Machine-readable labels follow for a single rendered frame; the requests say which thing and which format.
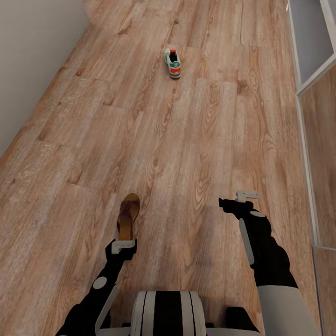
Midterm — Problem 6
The robot trunk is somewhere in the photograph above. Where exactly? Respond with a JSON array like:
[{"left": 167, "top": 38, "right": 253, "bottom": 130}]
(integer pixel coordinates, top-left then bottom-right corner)
[{"left": 130, "top": 291, "right": 206, "bottom": 336}]

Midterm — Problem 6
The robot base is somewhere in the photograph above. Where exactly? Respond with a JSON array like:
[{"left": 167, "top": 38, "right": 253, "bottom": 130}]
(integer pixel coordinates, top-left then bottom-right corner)
[{"left": 97, "top": 307, "right": 264, "bottom": 336}]

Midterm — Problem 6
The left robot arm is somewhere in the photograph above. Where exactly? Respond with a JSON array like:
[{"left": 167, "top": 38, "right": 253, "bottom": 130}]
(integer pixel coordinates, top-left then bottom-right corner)
[{"left": 56, "top": 238, "right": 137, "bottom": 336}]

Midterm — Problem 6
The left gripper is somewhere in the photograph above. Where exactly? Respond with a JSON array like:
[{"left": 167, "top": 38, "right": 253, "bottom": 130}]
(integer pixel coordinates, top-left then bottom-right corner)
[{"left": 105, "top": 238, "right": 137, "bottom": 269}]

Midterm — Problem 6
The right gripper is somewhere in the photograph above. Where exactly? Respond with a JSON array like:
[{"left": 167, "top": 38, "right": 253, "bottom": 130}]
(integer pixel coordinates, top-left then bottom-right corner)
[{"left": 219, "top": 198, "right": 253, "bottom": 217}]

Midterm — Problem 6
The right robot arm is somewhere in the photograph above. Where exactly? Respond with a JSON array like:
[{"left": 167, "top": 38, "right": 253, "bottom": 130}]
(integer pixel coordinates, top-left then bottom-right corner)
[{"left": 219, "top": 190, "right": 323, "bottom": 336}]

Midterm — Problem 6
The sandal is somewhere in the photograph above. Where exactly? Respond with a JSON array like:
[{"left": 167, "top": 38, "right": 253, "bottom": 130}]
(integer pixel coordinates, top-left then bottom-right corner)
[{"left": 117, "top": 193, "right": 140, "bottom": 240}]

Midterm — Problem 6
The gym shoe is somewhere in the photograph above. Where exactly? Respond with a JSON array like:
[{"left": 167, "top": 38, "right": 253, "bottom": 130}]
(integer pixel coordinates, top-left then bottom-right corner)
[{"left": 164, "top": 49, "right": 181, "bottom": 79}]

